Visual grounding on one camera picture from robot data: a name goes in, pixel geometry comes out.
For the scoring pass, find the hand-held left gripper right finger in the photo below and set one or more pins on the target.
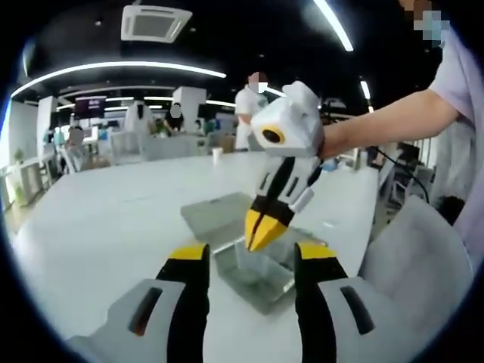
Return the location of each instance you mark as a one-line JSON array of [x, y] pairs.
[[332, 306]]

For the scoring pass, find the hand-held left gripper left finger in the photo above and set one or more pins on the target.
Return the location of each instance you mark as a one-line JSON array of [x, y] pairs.
[[159, 306]]

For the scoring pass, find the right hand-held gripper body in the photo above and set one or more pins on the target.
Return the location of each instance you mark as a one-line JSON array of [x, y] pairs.
[[298, 121]]

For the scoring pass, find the clear plastic guide fixture box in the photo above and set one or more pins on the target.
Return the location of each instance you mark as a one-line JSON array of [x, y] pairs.
[[211, 215]]

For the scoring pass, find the blue cloth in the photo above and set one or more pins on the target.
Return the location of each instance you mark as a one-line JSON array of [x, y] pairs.
[[332, 164]]

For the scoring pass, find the white paper cup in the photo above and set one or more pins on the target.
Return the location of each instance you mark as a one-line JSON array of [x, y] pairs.
[[217, 156]]

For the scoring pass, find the person's light shirt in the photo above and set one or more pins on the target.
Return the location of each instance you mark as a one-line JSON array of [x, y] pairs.
[[465, 132]]

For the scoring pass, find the ceiling air conditioner unit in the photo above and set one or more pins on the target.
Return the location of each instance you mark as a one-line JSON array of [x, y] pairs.
[[157, 22]]

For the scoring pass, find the green potted plant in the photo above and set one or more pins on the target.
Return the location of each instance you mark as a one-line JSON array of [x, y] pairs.
[[18, 155]]

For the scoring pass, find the dark wall display screen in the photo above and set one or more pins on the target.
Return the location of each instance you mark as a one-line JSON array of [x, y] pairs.
[[90, 106]]

